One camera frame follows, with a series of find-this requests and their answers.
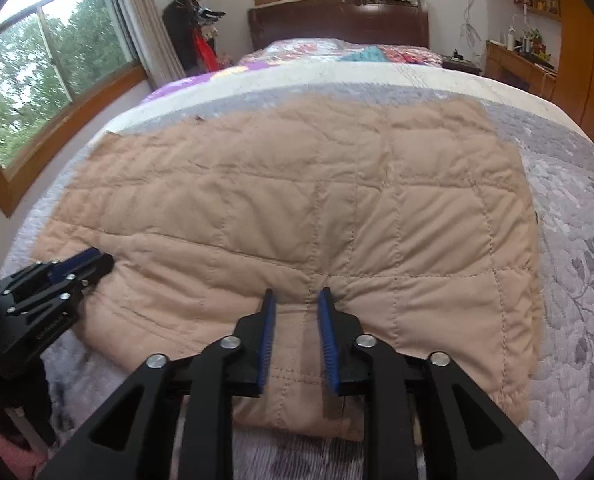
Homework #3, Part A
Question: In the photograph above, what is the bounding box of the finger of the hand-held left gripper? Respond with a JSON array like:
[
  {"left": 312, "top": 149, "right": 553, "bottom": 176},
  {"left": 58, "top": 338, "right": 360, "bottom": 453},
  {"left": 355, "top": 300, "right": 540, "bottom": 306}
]
[
  {"left": 0, "top": 247, "right": 102, "bottom": 302},
  {"left": 4, "top": 252, "right": 115, "bottom": 318}
]

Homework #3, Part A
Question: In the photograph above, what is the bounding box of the pink plaid cloth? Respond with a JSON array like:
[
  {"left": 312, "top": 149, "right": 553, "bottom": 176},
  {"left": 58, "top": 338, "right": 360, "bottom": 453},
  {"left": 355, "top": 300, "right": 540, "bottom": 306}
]
[{"left": 384, "top": 45, "right": 442, "bottom": 66}]

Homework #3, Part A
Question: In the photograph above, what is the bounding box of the white hanging cable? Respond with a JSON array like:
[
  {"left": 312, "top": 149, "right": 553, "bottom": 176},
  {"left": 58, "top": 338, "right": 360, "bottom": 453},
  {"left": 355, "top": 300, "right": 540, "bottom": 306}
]
[{"left": 459, "top": 0, "right": 482, "bottom": 43}]

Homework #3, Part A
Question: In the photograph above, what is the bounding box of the purple floral bed sheet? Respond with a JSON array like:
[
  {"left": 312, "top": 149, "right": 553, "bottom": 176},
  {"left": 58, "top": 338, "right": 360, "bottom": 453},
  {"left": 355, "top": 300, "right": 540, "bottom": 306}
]
[{"left": 142, "top": 37, "right": 562, "bottom": 126}]

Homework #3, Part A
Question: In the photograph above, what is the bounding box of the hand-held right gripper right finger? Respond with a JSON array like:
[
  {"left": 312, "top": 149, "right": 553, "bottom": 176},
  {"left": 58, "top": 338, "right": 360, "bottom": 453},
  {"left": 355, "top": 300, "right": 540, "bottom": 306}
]
[{"left": 317, "top": 286, "right": 560, "bottom": 480}]

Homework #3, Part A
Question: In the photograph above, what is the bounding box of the dark wooden headboard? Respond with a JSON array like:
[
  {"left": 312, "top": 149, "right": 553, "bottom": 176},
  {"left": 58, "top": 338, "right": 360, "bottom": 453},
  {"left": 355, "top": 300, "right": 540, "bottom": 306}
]
[{"left": 248, "top": 0, "right": 430, "bottom": 56}]

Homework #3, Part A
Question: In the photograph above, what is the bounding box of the dark wooden nightstand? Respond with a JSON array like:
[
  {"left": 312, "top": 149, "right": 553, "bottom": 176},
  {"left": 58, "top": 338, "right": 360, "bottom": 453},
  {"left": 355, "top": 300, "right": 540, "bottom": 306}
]
[{"left": 441, "top": 55, "right": 482, "bottom": 77}]

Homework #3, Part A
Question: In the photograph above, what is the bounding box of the wooden desk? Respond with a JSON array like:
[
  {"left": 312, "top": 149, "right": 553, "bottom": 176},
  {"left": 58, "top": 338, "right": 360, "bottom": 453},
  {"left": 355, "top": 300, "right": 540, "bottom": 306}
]
[{"left": 486, "top": 41, "right": 560, "bottom": 103}]

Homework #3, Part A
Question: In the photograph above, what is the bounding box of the large wooden frame window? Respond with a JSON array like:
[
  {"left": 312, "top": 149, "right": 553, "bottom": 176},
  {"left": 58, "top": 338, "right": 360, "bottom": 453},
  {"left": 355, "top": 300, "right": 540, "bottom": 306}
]
[{"left": 0, "top": 0, "right": 150, "bottom": 218}]

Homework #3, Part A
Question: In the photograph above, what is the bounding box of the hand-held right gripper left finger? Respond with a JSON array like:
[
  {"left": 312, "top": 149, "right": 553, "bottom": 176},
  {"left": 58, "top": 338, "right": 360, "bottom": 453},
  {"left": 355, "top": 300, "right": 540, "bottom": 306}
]
[{"left": 37, "top": 287, "right": 278, "bottom": 480}]

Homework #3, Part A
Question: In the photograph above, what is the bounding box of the beige quilted coat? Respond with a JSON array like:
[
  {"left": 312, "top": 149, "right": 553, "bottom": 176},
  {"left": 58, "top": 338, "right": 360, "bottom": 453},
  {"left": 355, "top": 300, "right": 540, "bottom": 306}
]
[{"left": 31, "top": 96, "right": 545, "bottom": 442}]

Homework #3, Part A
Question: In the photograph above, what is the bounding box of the wooden wardrobe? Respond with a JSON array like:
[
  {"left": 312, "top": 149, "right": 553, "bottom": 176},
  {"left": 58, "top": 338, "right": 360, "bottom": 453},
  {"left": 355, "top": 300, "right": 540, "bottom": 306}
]
[{"left": 547, "top": 0, "right": 594, "bottom": 171}]

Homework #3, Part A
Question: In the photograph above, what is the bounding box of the black hanging garment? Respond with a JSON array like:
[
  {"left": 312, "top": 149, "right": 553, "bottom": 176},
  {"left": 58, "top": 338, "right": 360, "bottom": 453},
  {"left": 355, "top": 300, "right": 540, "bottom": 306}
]
[{"left": 163, "top": 0, "right": 202, "bottom": 73}]

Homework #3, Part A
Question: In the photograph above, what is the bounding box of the bed with grey quilt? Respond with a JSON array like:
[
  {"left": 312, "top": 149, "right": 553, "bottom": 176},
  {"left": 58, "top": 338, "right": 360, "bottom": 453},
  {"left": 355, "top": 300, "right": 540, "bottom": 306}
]
[{"left": 0, "top": 82, "right": 594, "bottom": 480}]

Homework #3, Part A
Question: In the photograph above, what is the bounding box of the red hanging garment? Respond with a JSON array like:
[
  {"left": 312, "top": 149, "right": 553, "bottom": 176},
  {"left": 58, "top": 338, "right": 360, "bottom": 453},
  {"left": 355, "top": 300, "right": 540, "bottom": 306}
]
[{"left": 192, "top": 30, "right": 220, "bottom": 72}]

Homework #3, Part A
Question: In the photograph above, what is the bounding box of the teal cloth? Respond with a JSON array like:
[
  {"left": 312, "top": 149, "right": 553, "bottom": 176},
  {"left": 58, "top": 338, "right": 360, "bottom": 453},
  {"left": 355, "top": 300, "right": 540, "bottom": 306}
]
[{"left": 339, "top": 46, "right": 390, "bottom": 64}]

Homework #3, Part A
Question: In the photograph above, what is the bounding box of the black white cap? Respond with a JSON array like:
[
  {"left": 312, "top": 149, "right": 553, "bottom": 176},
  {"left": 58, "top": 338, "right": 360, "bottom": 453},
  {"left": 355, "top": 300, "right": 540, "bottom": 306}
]
[{"left": 194, "top": 2, "right": 226, "bottom": 23}]

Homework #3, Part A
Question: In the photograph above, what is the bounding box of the long beige curtain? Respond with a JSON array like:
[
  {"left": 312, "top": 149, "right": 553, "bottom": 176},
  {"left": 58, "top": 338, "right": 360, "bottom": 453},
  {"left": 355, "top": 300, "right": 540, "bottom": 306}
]
[{"left": 112, "top": 0, "right": 185, "bottom": 88}]

